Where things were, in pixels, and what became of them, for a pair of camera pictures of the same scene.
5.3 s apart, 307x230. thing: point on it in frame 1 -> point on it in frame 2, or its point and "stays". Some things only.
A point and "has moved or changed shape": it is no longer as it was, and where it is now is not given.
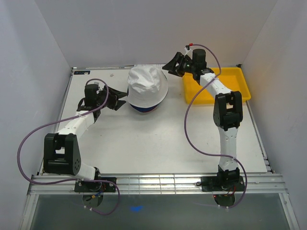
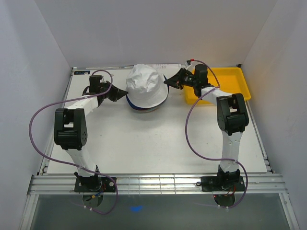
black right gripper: [178, 58] -> [177, 80]
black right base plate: [218, 184] stays
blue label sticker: [81, 72] stays
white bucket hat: [147, 86] stays
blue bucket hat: [145, 109] has moved or changed shape
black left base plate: [96, 187] stays
